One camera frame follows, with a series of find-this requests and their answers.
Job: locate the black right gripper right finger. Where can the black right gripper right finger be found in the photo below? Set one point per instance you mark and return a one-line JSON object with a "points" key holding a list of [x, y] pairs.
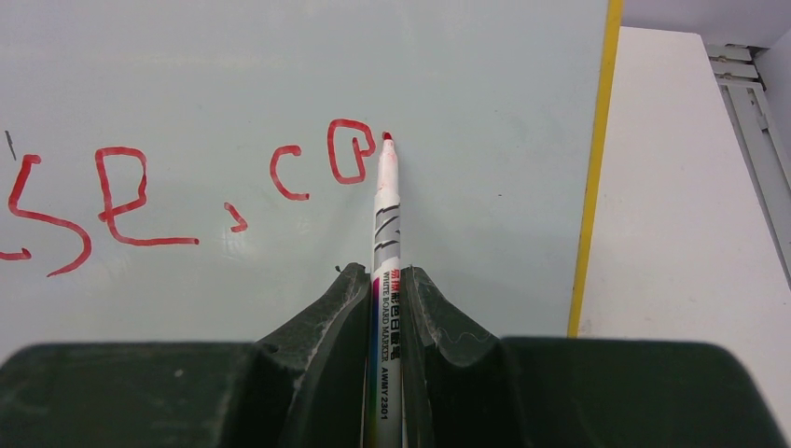
{"points": [[455, 389]]}

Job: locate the aluminium frame rail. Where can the aluminium frame rail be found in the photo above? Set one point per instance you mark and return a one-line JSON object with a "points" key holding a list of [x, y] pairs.
{"points": [[767, 162]]}

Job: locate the yellow-framed whiteboard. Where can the yellow-framed whiteboard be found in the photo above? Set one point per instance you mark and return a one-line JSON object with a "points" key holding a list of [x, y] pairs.
{"points": [[200, 170]]}

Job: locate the white marker pen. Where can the white marker pen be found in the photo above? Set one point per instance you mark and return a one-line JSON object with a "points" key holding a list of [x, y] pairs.
{"points": [[383, 402]]}

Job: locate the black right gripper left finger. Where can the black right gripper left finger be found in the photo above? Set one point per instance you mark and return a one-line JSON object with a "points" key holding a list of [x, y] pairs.
{"points": [[311, 384]]}

